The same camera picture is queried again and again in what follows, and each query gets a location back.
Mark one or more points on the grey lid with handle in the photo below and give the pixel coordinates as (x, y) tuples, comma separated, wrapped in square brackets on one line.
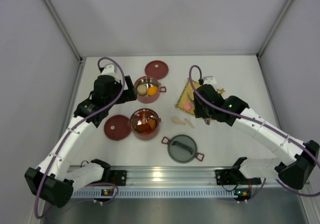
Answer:
[(182, 149)]

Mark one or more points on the lower dark red lid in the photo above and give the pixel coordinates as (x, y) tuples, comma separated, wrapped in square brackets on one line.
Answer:
[(117, 127)]

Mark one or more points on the upper dark red lid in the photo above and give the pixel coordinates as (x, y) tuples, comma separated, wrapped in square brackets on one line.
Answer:
[(157, 69)]

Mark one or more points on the beige spoon head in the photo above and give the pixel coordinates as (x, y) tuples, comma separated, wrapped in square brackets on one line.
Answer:
[(176, 120)]

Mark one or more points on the red sausage toy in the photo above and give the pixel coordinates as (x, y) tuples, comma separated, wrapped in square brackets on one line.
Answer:
[(143, 130)]

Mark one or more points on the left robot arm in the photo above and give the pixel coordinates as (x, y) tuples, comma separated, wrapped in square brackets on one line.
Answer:
[(51, 180)]

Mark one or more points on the camera mount white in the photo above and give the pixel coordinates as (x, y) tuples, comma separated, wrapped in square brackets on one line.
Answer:
[(113, 71), (210, 80)]

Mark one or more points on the pink steel pot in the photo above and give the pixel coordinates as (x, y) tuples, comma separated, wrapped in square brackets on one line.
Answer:
[(149, 81), (135, 120)]

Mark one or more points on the left camera mount white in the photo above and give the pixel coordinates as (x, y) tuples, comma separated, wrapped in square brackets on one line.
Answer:
[(113, 71)]

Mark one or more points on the right camera mount white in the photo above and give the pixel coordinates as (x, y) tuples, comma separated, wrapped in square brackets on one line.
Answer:
[(210, 80)]

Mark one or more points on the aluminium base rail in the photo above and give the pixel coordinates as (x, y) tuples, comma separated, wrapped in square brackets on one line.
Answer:
[(171, 182)]

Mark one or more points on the bamboo tray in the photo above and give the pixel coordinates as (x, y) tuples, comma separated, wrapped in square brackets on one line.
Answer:
[(183, 98)]

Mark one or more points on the orange toy fruit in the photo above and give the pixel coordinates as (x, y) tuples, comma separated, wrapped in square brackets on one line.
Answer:
[(152, 91)]

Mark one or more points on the beige spoon handle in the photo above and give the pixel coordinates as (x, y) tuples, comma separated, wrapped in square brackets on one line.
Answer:
[(189, 123)]

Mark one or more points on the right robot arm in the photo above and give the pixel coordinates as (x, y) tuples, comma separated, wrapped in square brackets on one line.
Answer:
[(294, 159)]

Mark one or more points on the dark red lid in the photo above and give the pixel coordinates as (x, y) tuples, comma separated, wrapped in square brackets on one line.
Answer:
[(117, 127), (157, 69)]

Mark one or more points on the pink round toy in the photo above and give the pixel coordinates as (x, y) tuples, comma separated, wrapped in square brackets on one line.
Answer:
[(187, 106)]

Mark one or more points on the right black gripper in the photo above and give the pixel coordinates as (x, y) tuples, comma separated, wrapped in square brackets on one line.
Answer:
[(202, 112)]

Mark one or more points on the metal tongs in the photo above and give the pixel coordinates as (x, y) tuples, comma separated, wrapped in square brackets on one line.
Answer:
[(192, 99)]

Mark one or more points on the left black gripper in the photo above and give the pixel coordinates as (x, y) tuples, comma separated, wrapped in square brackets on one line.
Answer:
[(129, 90)]

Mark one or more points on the toy shrimp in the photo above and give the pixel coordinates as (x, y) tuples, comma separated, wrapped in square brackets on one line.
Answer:
[(144, 118)]

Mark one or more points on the fried cutlet toy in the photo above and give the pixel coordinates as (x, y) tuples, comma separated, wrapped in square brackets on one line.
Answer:
[(152, 124)]

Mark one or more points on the upper pink steel pot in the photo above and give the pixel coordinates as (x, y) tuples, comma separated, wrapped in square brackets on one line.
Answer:
[(149, 81)]

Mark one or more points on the lower pink steel pot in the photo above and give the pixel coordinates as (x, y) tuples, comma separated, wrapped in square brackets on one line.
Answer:
[(135, 120)]

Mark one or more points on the white rice ball toy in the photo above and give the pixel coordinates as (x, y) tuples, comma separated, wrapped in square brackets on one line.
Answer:
[(142, 89)]

